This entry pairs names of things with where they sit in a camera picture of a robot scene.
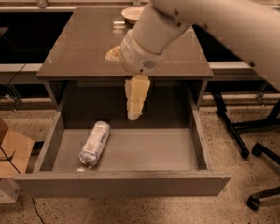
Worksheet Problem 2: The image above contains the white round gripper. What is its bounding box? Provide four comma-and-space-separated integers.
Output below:
105, 30, 163, 120

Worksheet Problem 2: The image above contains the blue label plastic water bottle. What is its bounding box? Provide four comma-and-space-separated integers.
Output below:
77, 121, 110, 172

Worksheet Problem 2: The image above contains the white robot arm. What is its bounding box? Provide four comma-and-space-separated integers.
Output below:
106, 0, 280, 120

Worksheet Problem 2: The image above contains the grey cabinet with glossy top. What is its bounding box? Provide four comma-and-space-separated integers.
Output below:
37, 8, 213, 128

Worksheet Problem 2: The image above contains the beige paper bowl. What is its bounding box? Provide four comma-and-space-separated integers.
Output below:
121, 7, 144, 25

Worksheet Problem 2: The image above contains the black table leg stand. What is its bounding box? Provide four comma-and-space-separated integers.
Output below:
212, 91, 280, 159

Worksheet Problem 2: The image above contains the brown cardboard box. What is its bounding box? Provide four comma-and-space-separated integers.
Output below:
0, 117, 35, 178

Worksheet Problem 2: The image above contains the white printed box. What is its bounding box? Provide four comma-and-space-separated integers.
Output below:
0, 179, 21, 204

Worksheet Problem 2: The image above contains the black floor cable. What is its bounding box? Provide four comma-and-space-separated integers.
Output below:
0, 131, 47, 224

